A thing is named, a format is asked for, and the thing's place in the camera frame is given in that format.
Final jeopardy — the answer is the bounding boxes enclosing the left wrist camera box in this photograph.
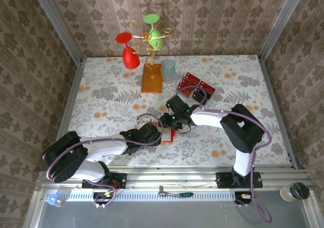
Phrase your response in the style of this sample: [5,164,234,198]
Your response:
[136,114,163,146]

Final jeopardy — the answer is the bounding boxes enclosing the clear jar black lid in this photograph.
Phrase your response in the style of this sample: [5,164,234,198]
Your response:
[279,182,310,203]

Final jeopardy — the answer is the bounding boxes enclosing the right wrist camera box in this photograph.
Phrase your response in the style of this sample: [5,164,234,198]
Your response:
[166,95,188,113]

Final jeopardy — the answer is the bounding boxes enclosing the slotted cable duct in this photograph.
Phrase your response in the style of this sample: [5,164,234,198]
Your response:
[45,190,236,202]

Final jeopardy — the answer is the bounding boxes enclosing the wooden rack base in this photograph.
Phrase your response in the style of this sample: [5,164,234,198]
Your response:
[141,63,164,94]

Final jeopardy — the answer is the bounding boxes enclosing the clear acrylic card tray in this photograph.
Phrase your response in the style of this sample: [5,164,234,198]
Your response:
[176,72,216,105]

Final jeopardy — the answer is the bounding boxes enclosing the black VIP card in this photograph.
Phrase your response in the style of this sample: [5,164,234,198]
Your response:
[194,88,210,99]
[192,94,208,105]

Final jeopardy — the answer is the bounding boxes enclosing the gold wire glass rack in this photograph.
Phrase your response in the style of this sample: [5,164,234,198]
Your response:
[128,20,174,78]

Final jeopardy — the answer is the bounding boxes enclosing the grey metal shelf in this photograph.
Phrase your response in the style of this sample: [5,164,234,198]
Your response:
[24,190,324,228]

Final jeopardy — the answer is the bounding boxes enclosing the aluminium table side rail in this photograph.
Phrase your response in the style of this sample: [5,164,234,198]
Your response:
[48,58,84,170]
[257,55,299,169]

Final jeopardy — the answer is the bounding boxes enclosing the ratchet wrench green handle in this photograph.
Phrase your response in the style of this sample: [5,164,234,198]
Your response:
[157,185,194,198]

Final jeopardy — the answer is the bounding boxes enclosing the red VIP card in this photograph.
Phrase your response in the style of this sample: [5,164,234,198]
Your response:
[181,77,197,87]
[177,82,194,97]
[198,80,216,94]
[185,72,200,83]

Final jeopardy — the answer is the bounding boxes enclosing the aluminium frame post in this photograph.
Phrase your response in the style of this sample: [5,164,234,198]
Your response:
[258,0,308,59]
[28,0,83,64]

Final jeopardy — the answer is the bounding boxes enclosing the blue white plug connector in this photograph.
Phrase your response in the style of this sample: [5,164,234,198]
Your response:
[46,194,64,208]

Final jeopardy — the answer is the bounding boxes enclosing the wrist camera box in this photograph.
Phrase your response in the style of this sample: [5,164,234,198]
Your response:
[166,95,188,113]
[136,114,163,146]

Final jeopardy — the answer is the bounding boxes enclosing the black power connector block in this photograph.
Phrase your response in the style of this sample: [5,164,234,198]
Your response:
[92,191,116,210]
[234,191,255,208]

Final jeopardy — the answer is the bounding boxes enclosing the floral tablecloth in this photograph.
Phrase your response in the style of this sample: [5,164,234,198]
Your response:
[49,55,292,167]

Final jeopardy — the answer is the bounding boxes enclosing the frosted glass tumbler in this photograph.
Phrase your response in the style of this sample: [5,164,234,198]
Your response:
[160,59,176,84]

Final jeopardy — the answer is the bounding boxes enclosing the red wine glass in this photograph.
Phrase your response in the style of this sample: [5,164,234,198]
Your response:
[115,32,141,70]

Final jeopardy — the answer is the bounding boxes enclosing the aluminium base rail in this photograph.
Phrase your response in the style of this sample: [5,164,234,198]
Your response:
[35,166,314,191]

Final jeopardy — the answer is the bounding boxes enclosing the green wine glass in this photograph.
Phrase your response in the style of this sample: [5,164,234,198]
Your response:
[143,14,165,51]

